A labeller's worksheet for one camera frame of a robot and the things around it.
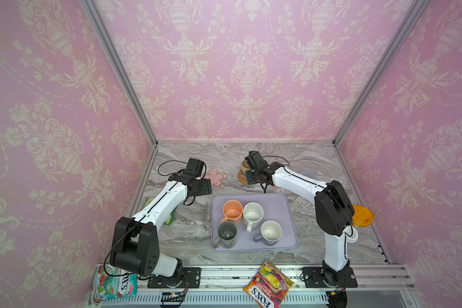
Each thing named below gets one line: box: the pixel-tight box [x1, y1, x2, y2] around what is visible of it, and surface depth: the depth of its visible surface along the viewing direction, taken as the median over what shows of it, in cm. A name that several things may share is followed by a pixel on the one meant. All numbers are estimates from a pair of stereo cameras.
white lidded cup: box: [345, 225, 359, 244], surface depth 79 cm
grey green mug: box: [211, 220, 237, 249], surface depth 81 cm
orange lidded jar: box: [352, 204, 375, 228], surface depth 81 cm
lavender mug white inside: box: [252, 220, 283, 246], surface depth 81 cm
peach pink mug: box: [220, 199, 244, 225], surface depth 86 cm
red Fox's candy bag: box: [243, 260, 295, 308], surface depth 71 cm
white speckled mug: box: [242, 201, 265, 233], surface depth 85 cm
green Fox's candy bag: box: [88, 264, 138, 306], surface depth 72 cm
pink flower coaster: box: [204, 166, 228, 190], surface depth 107 cm
